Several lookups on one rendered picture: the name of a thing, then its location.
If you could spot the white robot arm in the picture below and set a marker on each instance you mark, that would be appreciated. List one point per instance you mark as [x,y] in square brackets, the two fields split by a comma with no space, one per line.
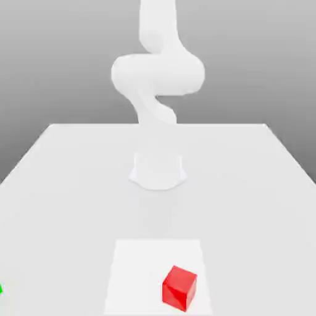
[158,74]

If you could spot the small red cube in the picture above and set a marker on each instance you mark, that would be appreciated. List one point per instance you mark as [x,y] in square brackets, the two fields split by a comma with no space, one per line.
[179,287]

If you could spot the small green cube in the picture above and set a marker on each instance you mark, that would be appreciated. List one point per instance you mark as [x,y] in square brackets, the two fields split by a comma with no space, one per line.
[0,289]

